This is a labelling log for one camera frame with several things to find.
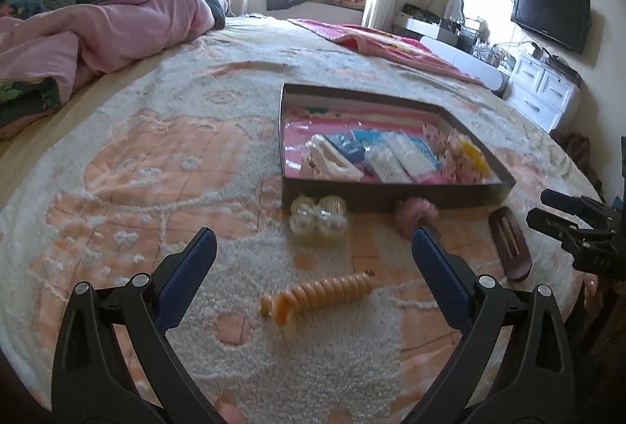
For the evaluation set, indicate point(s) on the light blue card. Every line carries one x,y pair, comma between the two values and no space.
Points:
369,139

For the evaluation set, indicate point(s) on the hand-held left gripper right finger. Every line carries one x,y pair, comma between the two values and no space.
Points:
440,277

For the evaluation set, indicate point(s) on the clear plastic bag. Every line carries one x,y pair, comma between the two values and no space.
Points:
396,160

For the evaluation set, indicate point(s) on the person's right hand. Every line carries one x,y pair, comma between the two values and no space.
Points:
592,294

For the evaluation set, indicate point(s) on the person's left hand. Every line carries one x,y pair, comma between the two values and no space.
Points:
231,409

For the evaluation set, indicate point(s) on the dark brown cloth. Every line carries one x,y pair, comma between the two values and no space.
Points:
579,155

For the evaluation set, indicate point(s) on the black wall television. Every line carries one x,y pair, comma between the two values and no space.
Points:
550,15

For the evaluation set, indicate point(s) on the dark blue card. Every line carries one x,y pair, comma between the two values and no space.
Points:
345,146

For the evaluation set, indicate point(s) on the white drawer cabinet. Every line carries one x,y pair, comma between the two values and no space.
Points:
540,89

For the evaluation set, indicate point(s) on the brown hair clip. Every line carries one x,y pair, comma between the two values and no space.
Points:
511,243

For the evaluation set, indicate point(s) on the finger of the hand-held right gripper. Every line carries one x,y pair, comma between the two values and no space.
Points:
567,201
547,221

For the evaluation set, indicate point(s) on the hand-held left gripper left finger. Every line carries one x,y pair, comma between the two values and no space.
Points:
188,280

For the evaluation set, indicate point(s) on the pink quilt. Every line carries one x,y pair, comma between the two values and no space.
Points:
122,23

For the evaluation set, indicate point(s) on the dark shallow tray box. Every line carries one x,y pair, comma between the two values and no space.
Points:
440,196

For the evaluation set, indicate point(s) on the pink printed blanket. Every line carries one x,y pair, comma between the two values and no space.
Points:
391,47

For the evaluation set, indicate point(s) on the pink fluffy scrunchie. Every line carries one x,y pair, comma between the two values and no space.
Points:
413,216

